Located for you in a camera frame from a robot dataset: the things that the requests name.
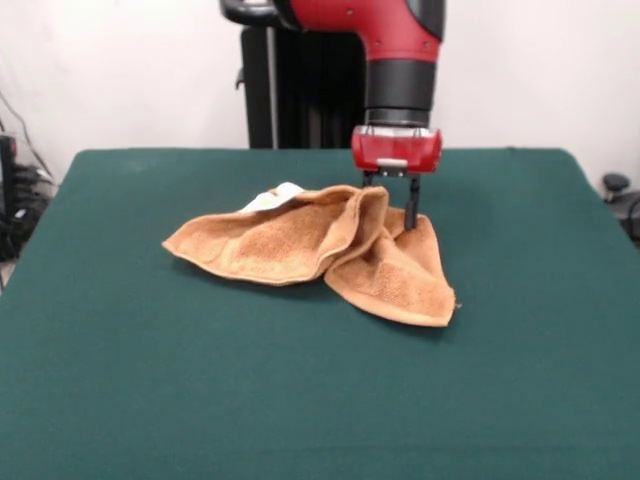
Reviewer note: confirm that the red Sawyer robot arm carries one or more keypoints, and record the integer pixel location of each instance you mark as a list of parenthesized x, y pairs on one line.
[(400, 75)]

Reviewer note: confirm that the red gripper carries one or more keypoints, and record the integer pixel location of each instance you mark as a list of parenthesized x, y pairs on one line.
[(395, 150)]

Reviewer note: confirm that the black office chair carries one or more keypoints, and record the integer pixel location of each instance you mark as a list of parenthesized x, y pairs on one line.
[(622, 197)]

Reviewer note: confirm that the black equipment box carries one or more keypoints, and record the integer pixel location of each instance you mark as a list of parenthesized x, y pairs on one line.
[(7, 200)]

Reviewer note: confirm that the orange terry towel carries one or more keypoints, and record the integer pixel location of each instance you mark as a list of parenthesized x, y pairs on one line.
[(280, 250)]

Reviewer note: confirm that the dark green table cloth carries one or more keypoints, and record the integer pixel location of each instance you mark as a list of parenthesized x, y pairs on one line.
[(150, 380)]

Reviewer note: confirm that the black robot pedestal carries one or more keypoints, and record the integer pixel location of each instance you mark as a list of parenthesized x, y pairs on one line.
[(310, 90)]

